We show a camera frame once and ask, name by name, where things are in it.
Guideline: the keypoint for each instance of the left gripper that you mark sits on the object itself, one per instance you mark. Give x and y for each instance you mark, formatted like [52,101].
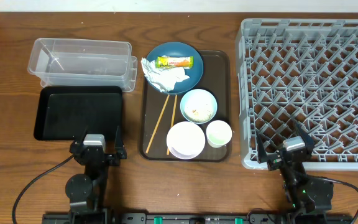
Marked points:
[121,154]

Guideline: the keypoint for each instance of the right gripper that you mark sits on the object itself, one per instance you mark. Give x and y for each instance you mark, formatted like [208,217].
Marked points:
[262,155]

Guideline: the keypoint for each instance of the white napkin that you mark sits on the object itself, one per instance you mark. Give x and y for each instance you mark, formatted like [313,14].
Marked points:
[163,79]

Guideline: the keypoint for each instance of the light blue bowl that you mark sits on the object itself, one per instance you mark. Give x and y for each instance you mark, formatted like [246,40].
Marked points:
[198,95]

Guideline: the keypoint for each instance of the dark blue plate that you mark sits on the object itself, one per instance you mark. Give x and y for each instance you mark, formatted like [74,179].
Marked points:
[178,49]

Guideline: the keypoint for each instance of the yellow snack wrapper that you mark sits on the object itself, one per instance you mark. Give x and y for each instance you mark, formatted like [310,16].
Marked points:
[174,62]

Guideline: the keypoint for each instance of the rice and food scraps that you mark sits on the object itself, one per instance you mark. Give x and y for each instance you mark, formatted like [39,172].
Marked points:
[199,111]

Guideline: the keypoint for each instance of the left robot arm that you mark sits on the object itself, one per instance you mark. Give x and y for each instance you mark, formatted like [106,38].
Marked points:
[86,191]

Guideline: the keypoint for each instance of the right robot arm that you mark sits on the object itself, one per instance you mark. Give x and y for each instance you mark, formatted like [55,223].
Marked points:
[310,197]

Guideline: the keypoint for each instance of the grey dishwasher rack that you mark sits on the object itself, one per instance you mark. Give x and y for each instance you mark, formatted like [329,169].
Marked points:
[303,70]

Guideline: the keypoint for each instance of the black plastic tray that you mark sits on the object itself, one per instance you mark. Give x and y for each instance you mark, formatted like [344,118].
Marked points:
[64,111]

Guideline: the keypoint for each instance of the left wooden chopstick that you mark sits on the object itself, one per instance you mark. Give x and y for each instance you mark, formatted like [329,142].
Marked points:
[157,124]

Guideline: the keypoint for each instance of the wooden chopstick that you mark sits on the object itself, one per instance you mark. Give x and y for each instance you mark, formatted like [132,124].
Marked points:
[173,117]
[157,124]

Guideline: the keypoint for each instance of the pale green cup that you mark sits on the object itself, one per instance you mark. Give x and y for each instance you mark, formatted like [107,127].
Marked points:
[218,133]

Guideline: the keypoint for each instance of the right wooden chopstick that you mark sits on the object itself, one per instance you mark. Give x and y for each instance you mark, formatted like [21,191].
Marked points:
[173,117]

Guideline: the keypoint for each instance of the white bowl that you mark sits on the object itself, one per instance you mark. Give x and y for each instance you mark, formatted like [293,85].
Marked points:
[185,140]

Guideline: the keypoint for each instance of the clear plastic bin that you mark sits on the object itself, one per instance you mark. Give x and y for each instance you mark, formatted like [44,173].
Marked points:
[83,62]

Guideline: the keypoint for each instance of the dark brown serving tray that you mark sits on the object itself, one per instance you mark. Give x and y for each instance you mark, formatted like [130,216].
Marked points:
[215,79]

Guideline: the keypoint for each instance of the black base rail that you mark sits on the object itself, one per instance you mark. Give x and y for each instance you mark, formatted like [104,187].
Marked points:
[141,218]

